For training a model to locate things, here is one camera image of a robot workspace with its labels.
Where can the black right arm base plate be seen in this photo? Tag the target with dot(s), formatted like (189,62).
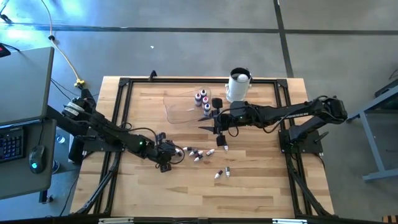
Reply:
(308,146)

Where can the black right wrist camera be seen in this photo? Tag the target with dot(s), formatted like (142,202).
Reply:
(237,107)

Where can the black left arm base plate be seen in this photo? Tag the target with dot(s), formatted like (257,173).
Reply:
(93,148)

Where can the large purple food coloring bottle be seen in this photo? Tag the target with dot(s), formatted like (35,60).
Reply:
(198,99)

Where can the white cylindrical cup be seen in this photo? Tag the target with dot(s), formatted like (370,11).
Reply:
(237,90)

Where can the striped orange black object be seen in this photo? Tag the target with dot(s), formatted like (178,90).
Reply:
(390,219)

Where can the gray metal cart frame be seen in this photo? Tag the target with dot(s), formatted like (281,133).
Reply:
(375,149)

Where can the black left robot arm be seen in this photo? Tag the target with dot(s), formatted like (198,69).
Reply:
(109,130)

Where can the black aluminium table frame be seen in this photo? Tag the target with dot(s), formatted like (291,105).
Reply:
(186,80)

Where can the black power box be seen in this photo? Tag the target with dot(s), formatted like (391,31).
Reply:
(76,151)

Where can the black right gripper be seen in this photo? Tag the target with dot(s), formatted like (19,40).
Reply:
(227,123)

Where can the silver metal bracket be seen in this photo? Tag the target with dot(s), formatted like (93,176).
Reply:
(289,221)
(115,221)

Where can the large red food coloring bottle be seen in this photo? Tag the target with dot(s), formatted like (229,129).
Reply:
(205,100)

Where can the red-lit black device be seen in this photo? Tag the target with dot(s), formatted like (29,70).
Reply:
(3,50)

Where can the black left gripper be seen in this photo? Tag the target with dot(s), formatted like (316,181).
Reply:
(160,152)

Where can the gray flat panel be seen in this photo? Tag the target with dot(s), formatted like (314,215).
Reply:
(25,84)

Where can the black clamp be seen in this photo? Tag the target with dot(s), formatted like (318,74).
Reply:
(152,74)

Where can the clear plastic bin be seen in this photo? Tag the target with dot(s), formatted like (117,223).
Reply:
(174,109)

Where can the white ball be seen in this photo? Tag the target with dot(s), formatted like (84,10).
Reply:
(242,77)

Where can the gray desk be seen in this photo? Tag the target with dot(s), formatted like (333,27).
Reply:
(18,180)

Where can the small food coloring dropper bottle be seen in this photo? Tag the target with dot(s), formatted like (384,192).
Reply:
(193,152)
(198,158)
(200,153)
(210,152)
(227,171)
(218,174)
(226,148)
(179,152)
(186,148)

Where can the black keyboard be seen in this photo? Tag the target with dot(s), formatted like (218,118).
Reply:
(11,144)

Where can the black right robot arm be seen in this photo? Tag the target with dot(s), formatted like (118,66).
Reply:
(280,112)

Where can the black computer mouse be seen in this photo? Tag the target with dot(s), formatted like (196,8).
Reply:
(37,158)

